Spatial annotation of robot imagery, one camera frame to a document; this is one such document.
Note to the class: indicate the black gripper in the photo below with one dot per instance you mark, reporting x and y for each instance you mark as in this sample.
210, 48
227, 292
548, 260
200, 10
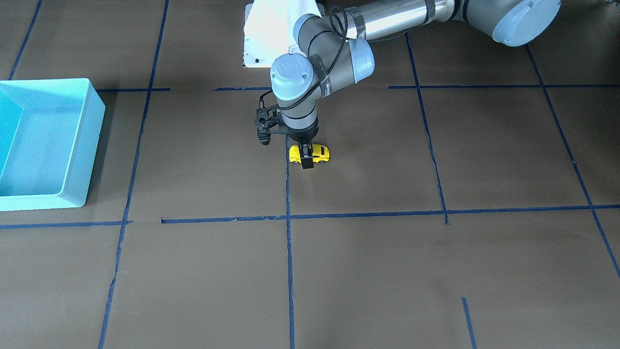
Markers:
304, 136

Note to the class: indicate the yellow beetle toy car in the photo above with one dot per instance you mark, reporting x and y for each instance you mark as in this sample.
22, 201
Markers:
320, 154

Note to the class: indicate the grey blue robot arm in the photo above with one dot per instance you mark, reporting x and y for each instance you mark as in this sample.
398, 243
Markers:
332, 52

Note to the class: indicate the turquoise plastic bin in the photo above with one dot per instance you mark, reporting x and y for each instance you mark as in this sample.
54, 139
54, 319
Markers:
49, 135

